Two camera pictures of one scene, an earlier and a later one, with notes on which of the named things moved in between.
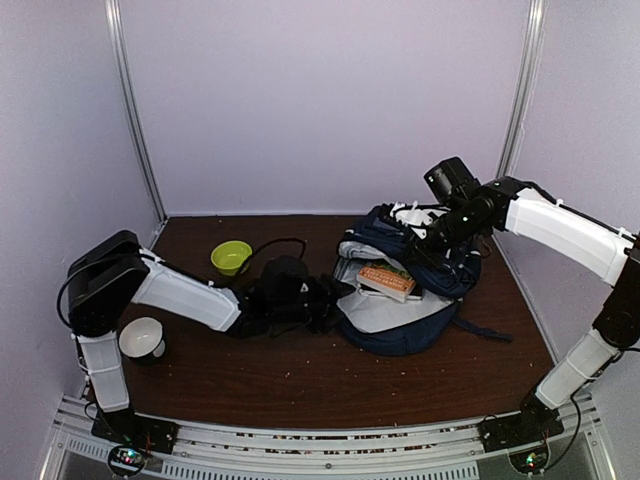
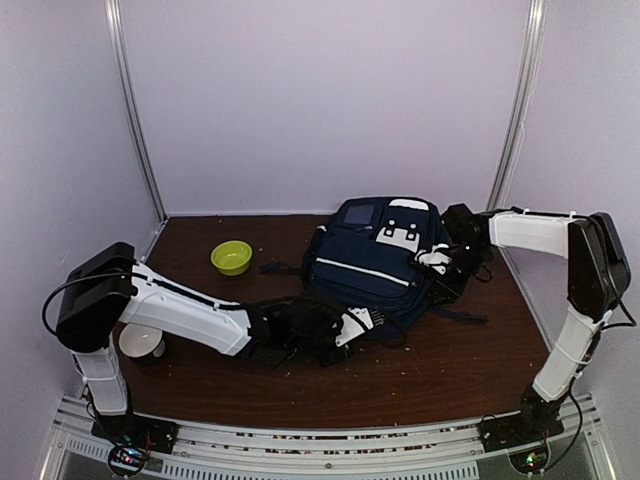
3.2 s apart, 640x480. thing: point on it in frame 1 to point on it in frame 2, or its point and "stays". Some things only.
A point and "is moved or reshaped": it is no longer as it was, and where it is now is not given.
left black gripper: (329, 291) to (334, 358)
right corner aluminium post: (525, 91) stays
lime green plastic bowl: (230, 257) stays
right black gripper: (421, 251) to (450, 290)
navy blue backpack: (386, 237) is moved or reshaped
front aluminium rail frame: (439, 452) stays
